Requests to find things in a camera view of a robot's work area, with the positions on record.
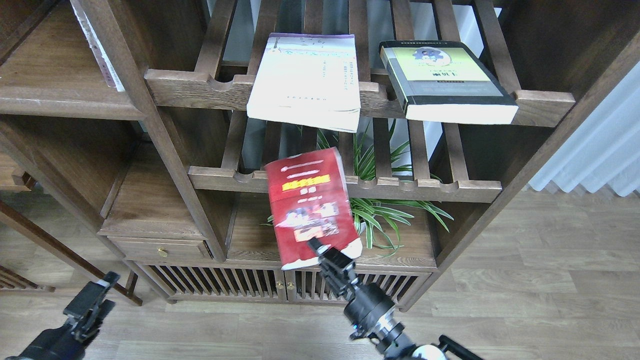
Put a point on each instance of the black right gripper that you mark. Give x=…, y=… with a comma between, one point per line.
x=369, y=309

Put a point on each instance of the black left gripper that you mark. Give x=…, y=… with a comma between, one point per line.
x=87, y=311

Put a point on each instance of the red paperback book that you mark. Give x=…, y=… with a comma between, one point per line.
x=308, y=199

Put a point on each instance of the green and black book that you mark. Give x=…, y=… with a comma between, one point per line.
x=443, y=81

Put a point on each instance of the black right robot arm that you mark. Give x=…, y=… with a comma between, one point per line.
x=413, y=351

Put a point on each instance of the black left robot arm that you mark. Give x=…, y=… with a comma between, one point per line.
x=54, y=344

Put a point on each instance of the brass drawer knob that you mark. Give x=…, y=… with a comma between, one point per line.
x=162, y=252

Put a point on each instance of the dark wooden bookshelf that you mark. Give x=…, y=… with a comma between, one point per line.
x=160, y=165

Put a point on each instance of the white paperback book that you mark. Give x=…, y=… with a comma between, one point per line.
x=309, y=80

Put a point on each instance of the white upright book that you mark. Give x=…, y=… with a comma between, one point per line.
x=105, y=65

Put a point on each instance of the white curtain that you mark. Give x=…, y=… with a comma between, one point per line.
x=604, y=150

